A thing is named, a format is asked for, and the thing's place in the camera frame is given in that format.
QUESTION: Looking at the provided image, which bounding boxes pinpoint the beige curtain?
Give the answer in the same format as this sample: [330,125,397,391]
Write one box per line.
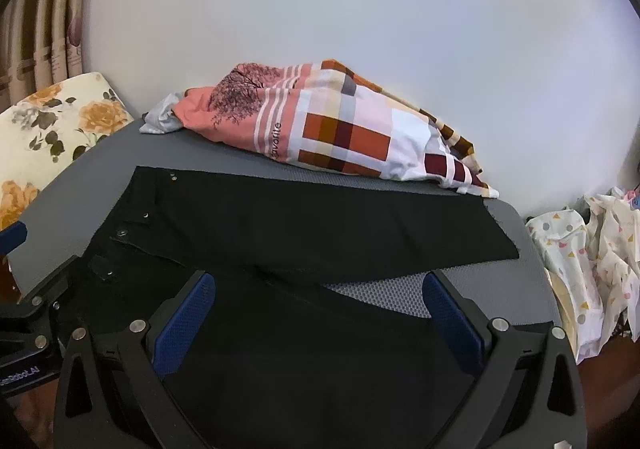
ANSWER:
[1,0,85,110]

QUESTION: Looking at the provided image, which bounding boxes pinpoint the grey mesh bed mat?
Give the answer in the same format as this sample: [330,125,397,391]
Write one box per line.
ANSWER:
[9,122,561,325]

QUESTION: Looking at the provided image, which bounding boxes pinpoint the white patterned cloth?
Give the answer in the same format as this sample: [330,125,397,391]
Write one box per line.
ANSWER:
[526,189,639,362]

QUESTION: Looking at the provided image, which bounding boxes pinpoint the black pants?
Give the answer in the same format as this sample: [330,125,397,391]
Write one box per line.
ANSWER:
[81,167,518,448]

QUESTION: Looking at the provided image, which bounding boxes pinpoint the floral pillow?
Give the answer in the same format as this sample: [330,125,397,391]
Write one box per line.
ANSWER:
[0,72,132,229]

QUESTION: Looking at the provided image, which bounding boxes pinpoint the grey cloth under quilt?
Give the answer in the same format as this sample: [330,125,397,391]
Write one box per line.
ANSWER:
[139,92,183,135]

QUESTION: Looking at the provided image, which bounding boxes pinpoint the pink checkered quilt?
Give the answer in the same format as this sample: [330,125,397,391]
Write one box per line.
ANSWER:
[172,60,499,198]

